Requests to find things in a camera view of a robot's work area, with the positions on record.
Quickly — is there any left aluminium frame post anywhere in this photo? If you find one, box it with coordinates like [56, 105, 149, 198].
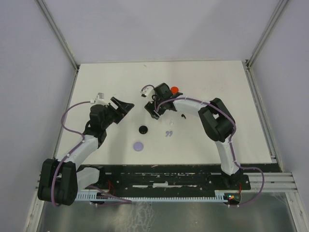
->
[36, 0, 80, 71]

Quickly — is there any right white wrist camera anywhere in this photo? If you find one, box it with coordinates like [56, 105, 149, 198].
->
[140, 86, 154, 98]

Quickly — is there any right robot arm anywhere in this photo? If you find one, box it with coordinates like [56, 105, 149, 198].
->
[140, 83, 242, 189]

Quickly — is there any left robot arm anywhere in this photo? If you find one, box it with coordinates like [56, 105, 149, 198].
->
[37, 97, 135, 207]

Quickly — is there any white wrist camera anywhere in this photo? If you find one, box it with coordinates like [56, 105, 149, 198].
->
[140, 86, 154, 98]
[90, 92, 107, 105]

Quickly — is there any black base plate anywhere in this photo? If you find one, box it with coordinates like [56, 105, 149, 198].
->
[93, 164, 291, 198]

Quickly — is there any purple earbud charging case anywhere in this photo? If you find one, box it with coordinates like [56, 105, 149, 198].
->
[133, 142, 144, 152]

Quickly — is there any right circuit board with leds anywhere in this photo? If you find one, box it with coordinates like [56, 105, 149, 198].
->
[227, 193, 241, 204]

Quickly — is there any aluminium frame rail front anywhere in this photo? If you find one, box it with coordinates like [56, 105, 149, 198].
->
[35, 171, 297, 193]

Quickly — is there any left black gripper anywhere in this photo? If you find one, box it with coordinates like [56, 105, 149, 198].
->
[101, 97, 134, 129]

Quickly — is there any white slotted cable duct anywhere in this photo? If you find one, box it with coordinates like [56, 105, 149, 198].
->
[75, 191, 227, 203]

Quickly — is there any aluminium frame post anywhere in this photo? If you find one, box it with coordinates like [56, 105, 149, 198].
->
[245, 0, 290, 70]
[36, 0, 80, 71]

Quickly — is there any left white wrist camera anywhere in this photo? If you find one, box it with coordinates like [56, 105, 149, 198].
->
[90, 92, 107, 105]

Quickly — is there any right aluminium frame post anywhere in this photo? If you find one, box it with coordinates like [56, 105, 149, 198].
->
[245, 0, 290, 70]

